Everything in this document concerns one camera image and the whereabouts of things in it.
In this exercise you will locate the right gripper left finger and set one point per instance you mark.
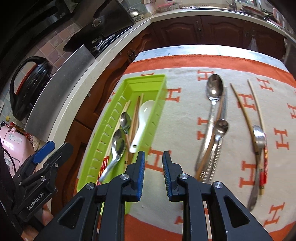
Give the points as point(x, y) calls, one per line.
point(126, 187)

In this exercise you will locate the pink gas cylinder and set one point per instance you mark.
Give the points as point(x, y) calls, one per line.
point(18, 148)

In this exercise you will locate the stainless steel counter panel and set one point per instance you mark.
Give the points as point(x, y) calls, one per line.
point(48, 105)

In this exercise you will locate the orange beige H-pattern cloth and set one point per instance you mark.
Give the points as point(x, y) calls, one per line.
point(259, 93)

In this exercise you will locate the medium steel spoon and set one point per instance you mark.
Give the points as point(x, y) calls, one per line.
point(220, 129)

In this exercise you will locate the small steel spoon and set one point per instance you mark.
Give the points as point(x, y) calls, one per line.
point(125, 122)

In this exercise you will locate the steel round soup spoon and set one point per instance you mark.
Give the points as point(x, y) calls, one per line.
point(117, 151)

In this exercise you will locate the white ceramic soup spoon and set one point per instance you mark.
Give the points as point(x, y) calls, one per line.
point(143, 116)

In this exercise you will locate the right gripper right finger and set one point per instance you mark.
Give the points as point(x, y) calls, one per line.
point(181, 187)

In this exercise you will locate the large steel spoon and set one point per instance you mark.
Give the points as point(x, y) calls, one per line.
point(214, 91)

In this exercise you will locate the lime green utensil tray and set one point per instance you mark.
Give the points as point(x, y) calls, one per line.
point(153, 89)

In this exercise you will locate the pale red-banded chopstick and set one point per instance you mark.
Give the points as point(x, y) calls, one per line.
point(264, 159)

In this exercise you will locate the black gas stove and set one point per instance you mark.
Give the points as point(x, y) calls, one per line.
point(101, 22)

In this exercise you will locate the steel fork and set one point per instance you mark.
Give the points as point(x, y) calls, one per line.
point(258, 146)

